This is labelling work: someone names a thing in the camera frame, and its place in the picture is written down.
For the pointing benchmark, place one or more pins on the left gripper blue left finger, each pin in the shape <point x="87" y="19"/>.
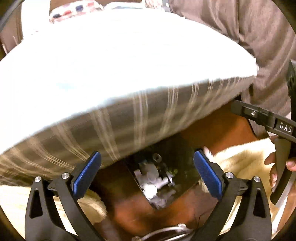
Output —
<point x="42" y="221"/>

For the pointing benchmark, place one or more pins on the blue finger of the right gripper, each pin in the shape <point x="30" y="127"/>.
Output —
<point x="251" y="112"/>
<point x="291" y="84"/>

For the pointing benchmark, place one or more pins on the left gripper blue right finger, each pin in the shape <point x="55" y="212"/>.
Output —
<point x="252" y="221"/>

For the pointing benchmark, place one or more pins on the black trash bin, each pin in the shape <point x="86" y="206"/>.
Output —
<point x="174" y="152"/>

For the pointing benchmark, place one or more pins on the yellow fluffy rug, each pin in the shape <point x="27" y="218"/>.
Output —
<point x="244" y="160"/>

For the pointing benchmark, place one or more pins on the brown curtain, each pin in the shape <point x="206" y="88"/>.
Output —
<point x="262" y="30"/>

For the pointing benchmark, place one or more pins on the light blue cartoon sheet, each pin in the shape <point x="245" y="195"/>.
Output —
<point x="91" y="61"/>

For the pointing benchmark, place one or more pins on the brown patterned cushion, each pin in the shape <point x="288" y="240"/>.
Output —
<point x="157" y="4"/>

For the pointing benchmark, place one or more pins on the light blue pillow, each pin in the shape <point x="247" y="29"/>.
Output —
<point x="124" y="5"/>

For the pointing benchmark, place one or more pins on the plaid red blue pillow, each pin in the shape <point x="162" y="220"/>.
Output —
<point x="76" y="8"/>

